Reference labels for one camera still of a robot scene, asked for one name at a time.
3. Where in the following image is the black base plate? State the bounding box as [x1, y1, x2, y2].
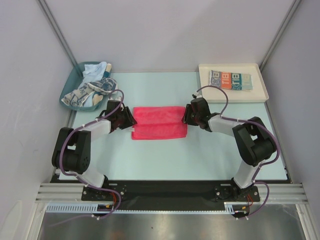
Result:
[82, 178, 261, 212]

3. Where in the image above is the pink red towel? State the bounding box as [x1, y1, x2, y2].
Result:
[131, 106, 188, 140]

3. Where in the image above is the striped rabbit text towel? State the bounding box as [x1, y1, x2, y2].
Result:
[208, 70, 254, 91]

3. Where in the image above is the white blue patterned towel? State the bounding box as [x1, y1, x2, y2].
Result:
[61, 77, 118, 108]

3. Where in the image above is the white slotted cable duct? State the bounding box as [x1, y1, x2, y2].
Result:
[46, 202, 251, 214]

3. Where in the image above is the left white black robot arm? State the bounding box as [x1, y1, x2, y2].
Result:
[51, 100, 137, 200]

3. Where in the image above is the teal plastic basket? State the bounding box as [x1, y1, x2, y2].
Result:
[59, 61, 102, 112]

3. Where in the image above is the aluminium frame rail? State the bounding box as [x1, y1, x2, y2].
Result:
[35, 183, 309, 205]

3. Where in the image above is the light blue towel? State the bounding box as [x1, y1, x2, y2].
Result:
[82, 61, 107, 83]

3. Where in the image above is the cream plastic tray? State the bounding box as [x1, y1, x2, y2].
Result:
[198, 63, 269, 103]

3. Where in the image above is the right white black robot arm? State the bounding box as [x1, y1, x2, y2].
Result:
[182, 97, 280, 201]

